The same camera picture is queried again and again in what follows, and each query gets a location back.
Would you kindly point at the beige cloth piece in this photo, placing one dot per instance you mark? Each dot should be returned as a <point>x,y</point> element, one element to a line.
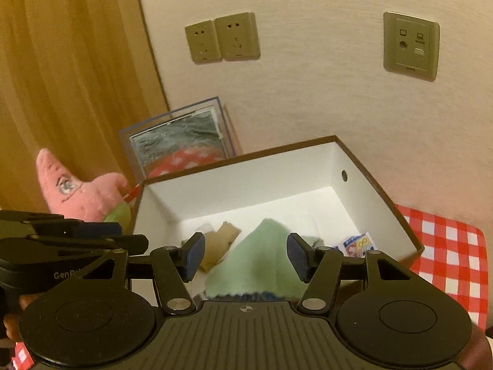
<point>217,243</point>

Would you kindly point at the double wall power socket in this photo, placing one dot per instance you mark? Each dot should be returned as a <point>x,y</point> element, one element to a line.
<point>231,38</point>

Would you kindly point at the acrylic photo frame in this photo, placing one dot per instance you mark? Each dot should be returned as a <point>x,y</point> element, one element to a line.
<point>202,124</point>

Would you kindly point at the yellow brown curtain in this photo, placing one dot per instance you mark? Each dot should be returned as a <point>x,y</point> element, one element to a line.
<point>74,73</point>

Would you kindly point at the brown cardboard box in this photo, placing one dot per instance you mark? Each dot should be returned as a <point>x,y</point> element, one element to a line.
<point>317,189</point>

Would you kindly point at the person's left hand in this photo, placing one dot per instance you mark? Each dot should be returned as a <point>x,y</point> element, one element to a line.
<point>11,320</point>

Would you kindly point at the green towel cloth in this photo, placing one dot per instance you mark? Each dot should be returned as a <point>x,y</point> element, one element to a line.
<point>257,269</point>

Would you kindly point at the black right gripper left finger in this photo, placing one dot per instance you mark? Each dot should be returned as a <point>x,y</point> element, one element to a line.
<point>173,267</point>

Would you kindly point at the pink starfish plush toy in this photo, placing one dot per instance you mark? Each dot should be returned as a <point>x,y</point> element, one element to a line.
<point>99,200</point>

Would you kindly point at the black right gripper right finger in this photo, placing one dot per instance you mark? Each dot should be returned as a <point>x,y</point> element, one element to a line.
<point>319,268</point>

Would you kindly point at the red white checkered tablecloth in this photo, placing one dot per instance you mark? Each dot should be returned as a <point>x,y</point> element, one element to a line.
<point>454,260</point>

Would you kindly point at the wall data socket plate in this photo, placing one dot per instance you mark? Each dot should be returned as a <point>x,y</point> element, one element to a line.
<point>411,46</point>

